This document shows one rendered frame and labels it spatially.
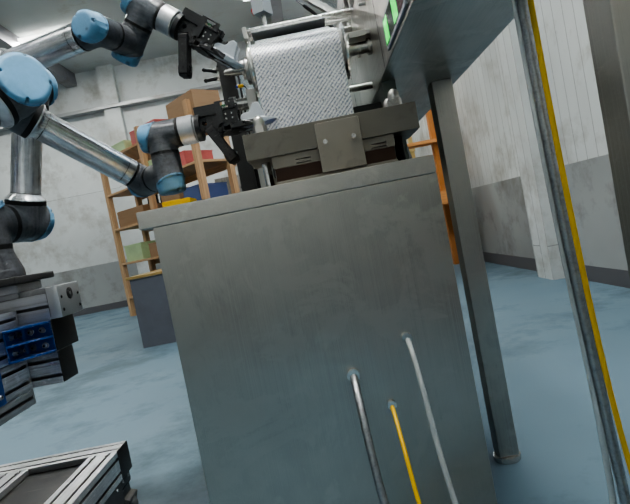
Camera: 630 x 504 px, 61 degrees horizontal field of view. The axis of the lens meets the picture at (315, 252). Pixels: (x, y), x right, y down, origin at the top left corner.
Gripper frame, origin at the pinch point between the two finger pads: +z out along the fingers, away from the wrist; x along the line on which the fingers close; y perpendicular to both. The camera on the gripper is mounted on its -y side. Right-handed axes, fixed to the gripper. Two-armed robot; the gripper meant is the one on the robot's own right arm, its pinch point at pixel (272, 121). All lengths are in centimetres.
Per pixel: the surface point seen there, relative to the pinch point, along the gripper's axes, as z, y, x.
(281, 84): 4.2, 9.0, -0.2
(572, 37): 201, 65, 233
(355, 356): 9, -59, -26
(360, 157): 18.9, -16.2, -22.0
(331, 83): 17.1, 6.7, -0.3
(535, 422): 66, -109, 37
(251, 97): -4.9, 9.1, 7.0
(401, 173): 26.6, -21.7, -25.9
